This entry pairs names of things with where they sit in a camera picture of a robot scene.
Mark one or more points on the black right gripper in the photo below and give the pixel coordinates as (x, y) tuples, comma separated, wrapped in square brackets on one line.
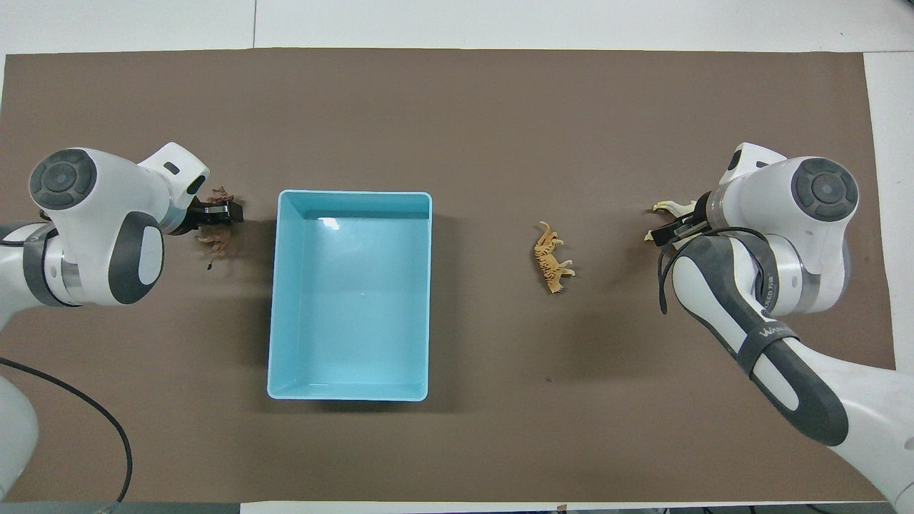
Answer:
[(696, 214)]

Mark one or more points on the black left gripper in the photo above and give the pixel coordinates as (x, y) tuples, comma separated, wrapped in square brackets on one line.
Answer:
[(194, 218)]

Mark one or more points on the cream white horse toy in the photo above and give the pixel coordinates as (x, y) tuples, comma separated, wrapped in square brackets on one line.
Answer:
[(668, 208)]

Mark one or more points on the brown horse toy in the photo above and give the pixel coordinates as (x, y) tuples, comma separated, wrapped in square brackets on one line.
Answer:
[(218, 243)]

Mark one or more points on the orange tiger toy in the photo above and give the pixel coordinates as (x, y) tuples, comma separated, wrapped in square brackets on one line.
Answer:
[(550, 260)]

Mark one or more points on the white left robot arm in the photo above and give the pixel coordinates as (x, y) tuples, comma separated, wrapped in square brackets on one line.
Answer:
[(93, 221)]

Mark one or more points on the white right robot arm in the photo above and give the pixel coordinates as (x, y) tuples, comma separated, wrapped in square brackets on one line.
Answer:
[(792, 235)]

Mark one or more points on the light blue storage box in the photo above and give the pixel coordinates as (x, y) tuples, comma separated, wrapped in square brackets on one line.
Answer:
[(350, 307)]

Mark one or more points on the brown table mat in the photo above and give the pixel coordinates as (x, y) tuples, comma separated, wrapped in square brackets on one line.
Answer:
[(500, 128)]

